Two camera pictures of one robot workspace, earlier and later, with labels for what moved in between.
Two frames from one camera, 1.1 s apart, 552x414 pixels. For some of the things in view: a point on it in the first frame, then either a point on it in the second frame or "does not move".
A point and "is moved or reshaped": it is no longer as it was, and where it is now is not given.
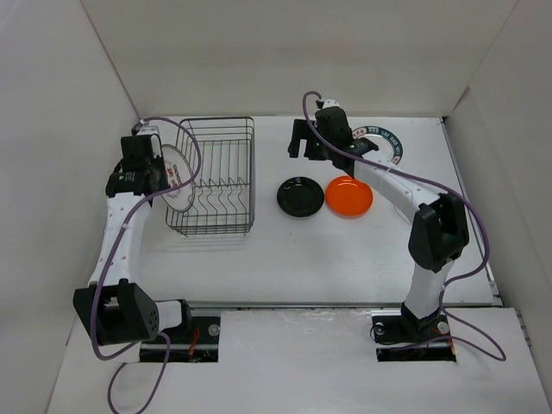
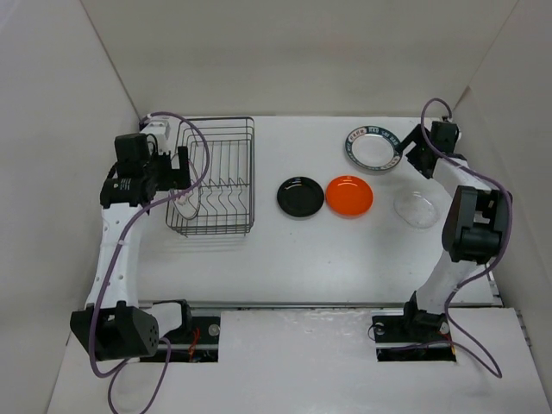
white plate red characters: [178, 170] is moved or reshaped
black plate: [300, 197] does not move
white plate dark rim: [390, 151] does not move
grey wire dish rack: [222, 154] does not move
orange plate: [348, 197] does not move
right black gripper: [301, 131] to [410, 156]
